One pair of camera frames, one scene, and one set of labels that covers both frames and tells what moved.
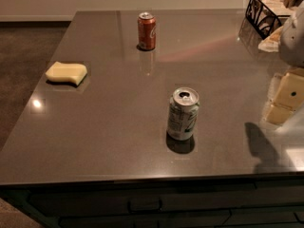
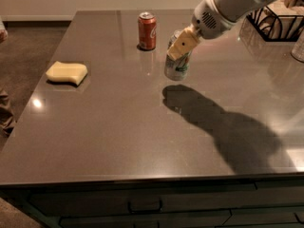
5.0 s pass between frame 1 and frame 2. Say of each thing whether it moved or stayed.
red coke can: stayed
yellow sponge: stayed
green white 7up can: moved
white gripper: moved
